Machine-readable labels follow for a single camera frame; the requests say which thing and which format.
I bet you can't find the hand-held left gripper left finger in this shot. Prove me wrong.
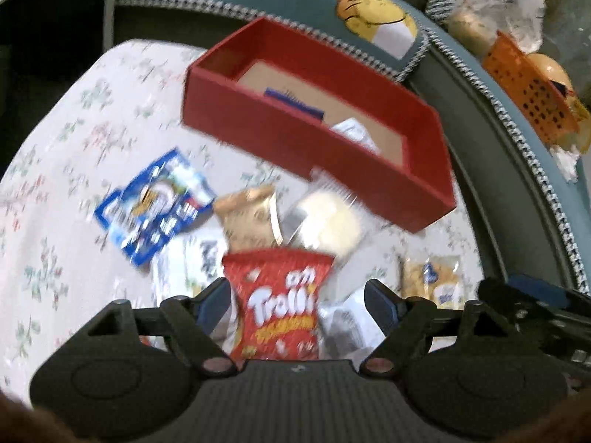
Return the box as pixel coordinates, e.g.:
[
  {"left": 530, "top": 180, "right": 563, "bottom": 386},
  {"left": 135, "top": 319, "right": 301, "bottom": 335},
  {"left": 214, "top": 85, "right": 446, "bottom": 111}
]
[{"left": 85, "top": 277, "right": 239, "bottom": 378}]

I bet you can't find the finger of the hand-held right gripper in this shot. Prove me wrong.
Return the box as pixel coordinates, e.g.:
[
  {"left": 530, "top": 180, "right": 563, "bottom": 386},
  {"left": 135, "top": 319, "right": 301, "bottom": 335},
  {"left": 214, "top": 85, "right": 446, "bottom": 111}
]
[
  {"left": 477, "top": 278, "right": 591, "bottom": 371},
  {"left": 508, "top": 273, "right": 591, "bottom": 320}
]

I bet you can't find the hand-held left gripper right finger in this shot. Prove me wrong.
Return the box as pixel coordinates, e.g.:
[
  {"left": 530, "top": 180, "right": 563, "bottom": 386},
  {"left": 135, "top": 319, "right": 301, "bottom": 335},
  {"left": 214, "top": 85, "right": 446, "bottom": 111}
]
[{"left": 359, "top": 279, "right": 514, "bottom": 378}]

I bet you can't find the white wafer packet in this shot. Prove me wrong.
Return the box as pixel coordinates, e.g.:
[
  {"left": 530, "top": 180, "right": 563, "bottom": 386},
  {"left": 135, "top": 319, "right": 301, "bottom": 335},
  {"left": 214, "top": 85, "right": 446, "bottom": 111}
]
[{"left": 154, "top": 230, "right": 229, "bottom": 301}]

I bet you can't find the yellow cracker packet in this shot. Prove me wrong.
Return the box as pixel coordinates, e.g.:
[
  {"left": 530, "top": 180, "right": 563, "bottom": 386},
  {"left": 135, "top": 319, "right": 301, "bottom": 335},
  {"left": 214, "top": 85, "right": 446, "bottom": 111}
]
[{"left": 399, "top": 256, "right": 468, "bottom": 311}]

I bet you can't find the red candy bag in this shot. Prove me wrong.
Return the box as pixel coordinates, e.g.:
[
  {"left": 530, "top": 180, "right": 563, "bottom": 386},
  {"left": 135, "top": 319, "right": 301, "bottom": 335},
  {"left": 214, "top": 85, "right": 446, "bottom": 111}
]
[{"left": 222, "top": 248, "right": 336, "bottom": 361}]

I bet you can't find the clear white bun packet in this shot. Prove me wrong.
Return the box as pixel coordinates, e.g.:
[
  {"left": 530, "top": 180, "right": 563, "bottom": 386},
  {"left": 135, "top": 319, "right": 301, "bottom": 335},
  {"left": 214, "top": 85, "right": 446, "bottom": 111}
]
[{"left": 280, "top": 173, "right": 368, "bottom": 266}]

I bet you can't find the red cardboard box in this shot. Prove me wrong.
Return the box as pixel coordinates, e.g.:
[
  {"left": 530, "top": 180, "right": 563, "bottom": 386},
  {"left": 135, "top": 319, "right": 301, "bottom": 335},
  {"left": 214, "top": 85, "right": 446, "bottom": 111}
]
[{"left": 180, "top": 16, "right": 459, "bottom": 235}]

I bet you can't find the silver white packet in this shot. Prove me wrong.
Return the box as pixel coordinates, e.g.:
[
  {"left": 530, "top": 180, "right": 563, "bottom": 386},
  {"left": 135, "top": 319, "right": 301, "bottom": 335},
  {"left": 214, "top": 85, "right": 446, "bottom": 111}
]
[{"left": 318, "top": 286, "right": 380, "bottom": 361}]

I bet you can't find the tan snack packet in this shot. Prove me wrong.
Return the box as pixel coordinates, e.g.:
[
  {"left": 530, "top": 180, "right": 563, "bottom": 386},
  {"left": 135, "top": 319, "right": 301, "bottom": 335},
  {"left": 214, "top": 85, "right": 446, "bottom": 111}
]
[{"left": 213, "top": 183, "right": 283, "bottom": 252}]

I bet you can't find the blue snack packet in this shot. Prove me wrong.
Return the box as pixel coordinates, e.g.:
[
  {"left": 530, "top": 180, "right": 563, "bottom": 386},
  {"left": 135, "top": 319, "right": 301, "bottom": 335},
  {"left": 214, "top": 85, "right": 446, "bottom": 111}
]
[{"left": 93, "top": 148, "right": 217, "bottom": 267}]

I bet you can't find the floral cloth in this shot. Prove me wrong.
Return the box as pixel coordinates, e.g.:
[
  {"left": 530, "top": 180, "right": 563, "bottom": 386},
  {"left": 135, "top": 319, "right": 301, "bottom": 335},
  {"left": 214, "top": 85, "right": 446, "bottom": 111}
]
[{"left": 0, "top": 38, "right": 483, "bottom": 409}]

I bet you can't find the orange plastic basket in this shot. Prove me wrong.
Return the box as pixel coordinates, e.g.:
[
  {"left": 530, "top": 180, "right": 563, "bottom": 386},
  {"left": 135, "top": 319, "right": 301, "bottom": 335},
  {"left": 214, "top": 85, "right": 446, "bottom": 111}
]
[{"left": 481, "top": 31, "right": 581, "bottom": 145}]

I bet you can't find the yellow round object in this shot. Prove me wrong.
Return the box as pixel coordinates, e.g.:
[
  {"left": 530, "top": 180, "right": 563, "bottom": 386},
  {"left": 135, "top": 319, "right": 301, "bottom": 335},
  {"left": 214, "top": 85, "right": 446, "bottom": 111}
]
[{"left": 525, "top": 52, "right": 591, "bottom": 123}]

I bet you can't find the small blue packet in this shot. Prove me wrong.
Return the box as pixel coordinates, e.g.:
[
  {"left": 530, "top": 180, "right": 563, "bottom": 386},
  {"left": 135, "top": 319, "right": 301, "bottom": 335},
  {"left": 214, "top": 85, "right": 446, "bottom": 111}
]
[{"left": 264, "top": 87, "right": 325, "bottom": 123}]

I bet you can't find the teal houndstooth-trim sofa cover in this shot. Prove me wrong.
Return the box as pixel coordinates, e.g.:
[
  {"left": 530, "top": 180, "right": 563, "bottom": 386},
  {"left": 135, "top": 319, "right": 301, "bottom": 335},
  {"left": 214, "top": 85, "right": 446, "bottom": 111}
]
[{"left": 418, "top": 21, "right": 591, "bottom": 287}]

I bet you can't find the plastic bag with brown contents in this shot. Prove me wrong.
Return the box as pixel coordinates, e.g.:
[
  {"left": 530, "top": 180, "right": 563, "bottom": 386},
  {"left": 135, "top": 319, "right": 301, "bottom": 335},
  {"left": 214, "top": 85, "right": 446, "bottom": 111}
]
[{"left": 444, "top": 0, "right": 505, "bottom": 57}]

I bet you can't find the clear plastic bag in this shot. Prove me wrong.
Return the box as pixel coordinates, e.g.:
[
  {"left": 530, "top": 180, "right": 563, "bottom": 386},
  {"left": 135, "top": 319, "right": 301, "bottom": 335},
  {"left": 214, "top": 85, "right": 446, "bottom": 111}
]
[{"left": 501, "top": 0, "right": 546, "bottom": 52}]

